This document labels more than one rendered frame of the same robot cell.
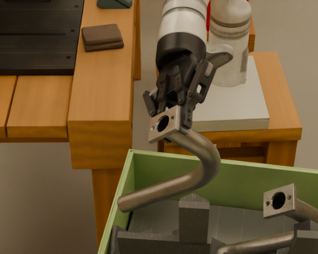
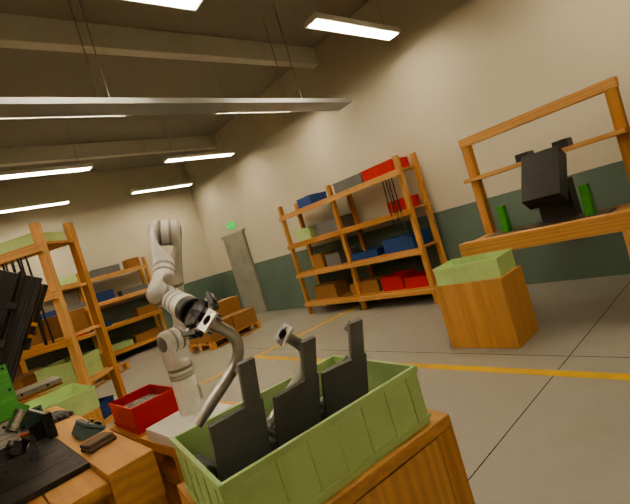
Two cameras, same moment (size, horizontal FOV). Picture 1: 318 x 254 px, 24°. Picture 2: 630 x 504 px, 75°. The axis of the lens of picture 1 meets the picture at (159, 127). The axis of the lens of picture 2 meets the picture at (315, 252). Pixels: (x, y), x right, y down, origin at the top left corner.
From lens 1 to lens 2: 0.71 m
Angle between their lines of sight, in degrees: 54
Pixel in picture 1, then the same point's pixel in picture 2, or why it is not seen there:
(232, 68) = (196, 396)
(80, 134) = (120, 482)
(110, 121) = (140, 457)
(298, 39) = not seen: hidden behind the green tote
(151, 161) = (187, 436)
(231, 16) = (183, 362)
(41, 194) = not seen: outside the picture
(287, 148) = not seen: hidden behind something
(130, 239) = (218, 424)
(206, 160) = (236, 337)
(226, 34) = (184, 375)
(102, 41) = (100, 440)
